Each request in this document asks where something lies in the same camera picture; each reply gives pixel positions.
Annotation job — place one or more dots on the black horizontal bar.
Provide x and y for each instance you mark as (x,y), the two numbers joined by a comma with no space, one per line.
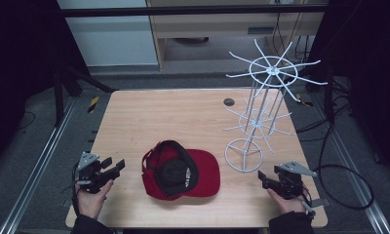
(183,11)

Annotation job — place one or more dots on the light wooden desk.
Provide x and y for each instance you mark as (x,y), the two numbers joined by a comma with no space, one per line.
(209,26)

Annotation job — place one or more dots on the grey round table grommet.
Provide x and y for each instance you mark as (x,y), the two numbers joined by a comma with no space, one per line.
(229,102)

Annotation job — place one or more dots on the white cabinet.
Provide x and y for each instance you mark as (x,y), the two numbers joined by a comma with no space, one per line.
(111,39)

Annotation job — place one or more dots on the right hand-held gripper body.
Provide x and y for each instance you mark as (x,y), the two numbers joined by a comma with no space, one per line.
(290,182)

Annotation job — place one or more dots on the red and black baseball cap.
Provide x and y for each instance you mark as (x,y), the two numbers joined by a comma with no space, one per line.
(201,174)

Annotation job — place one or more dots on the yellow black striped tape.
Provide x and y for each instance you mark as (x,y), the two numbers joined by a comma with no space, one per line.
(93,104)
(305,103)

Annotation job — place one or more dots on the aluminium floor rail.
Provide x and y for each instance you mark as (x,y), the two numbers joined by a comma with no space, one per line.
(37,169)
(355,169)

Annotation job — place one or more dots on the person's right hand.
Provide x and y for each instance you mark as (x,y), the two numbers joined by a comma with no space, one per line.
(289,204)

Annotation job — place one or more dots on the black metal stand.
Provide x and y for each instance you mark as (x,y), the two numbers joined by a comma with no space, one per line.
(329,97)
(59,97)

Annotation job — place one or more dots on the dark curtain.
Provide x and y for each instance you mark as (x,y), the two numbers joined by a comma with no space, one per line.
(371,65)
(20,65)

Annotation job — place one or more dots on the person's left hand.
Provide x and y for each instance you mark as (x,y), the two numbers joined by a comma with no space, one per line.
(91,200)

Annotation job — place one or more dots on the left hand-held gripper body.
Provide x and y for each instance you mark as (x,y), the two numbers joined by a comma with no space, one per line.
(91,175)

